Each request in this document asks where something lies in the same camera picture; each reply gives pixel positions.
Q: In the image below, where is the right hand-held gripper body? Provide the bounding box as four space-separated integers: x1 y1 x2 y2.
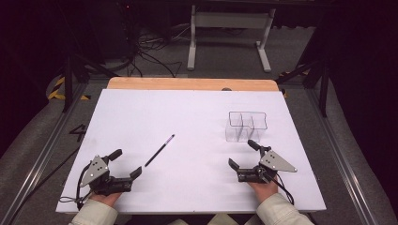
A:
237 145 299 184

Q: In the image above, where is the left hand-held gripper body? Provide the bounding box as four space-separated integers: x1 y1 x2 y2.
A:
79 154 134 197

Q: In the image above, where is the person's left hand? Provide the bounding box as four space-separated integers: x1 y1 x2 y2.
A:
89 191 123 208

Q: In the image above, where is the person's right hand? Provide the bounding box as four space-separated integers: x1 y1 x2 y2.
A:
248 179 279 204

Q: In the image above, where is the clear plastic compartment organizer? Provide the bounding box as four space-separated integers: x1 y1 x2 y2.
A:
224 111 268 143

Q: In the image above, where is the black pen with purple end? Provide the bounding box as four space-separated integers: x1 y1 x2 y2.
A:
144 133 176 168

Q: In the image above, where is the black tripod stand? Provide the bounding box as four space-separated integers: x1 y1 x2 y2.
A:
61 51 120 114
274 57 330 118

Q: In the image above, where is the left hand-held gripper black cable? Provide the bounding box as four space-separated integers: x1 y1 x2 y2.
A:
58 163 96 211

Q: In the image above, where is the hand-held gripper black cable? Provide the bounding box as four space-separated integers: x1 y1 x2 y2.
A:
264 172 296 206
58 163 96 211

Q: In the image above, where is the right hand-held gripper black cable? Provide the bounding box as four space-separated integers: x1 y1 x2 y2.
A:
264 172 296 206

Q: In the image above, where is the long black floor cable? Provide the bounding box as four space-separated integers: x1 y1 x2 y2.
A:
8 145 81 224

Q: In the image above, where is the aluminium floor rail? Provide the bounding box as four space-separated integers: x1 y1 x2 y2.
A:
304 87 378 225
0 82 89 225

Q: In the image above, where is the bundle of black floor cables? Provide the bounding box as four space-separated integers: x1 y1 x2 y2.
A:
123 22 191 79

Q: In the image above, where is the white metal stand frame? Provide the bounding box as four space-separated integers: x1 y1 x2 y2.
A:
186 4 277 74

